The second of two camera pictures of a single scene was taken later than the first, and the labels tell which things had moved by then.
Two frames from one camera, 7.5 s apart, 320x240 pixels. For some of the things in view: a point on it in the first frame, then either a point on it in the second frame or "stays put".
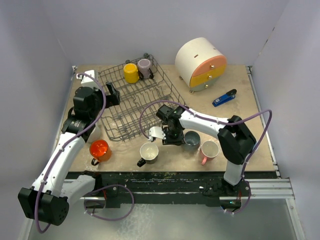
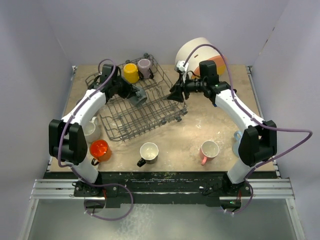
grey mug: (192, 141) to (140, 96)
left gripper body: (99, 100) to (122, 88)
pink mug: (209, 149) stays put
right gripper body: (173, 136) to (195, 86)
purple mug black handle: (144, 66) stays put
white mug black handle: (149, 152) stays put
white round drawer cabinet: (201, 64) stays put
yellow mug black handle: (131, 73) stays put
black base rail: (169, 186) stays put
